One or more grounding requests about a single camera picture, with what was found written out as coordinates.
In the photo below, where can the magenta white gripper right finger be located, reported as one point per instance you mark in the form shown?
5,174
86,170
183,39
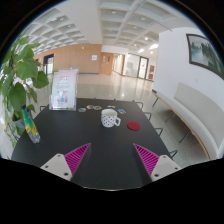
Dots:
156,166

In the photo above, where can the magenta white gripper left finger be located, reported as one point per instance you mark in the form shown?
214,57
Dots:
67,165

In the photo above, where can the clear plastic water bottle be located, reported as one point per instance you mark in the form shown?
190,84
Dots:
30,126

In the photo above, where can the round red coaster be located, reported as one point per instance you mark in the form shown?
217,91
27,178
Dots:
133,125

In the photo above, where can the grey round coaster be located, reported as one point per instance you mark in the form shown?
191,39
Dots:
82,110

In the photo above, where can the colourful round coaster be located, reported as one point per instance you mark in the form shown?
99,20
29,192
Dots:
90,107

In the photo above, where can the white polka dot mug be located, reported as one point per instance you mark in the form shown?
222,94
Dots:
109,118

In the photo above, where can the blue square coaster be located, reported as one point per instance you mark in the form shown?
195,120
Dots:
121,111

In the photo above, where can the long white bench sofa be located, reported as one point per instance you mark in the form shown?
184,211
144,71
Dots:
201,114

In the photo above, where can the acrylic sign stand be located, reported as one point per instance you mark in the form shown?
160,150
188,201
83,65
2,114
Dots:
64,90

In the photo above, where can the green leafy potted plant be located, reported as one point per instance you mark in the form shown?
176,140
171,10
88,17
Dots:
20,77

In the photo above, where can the brown ring coaster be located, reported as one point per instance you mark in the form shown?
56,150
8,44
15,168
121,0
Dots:
97,107

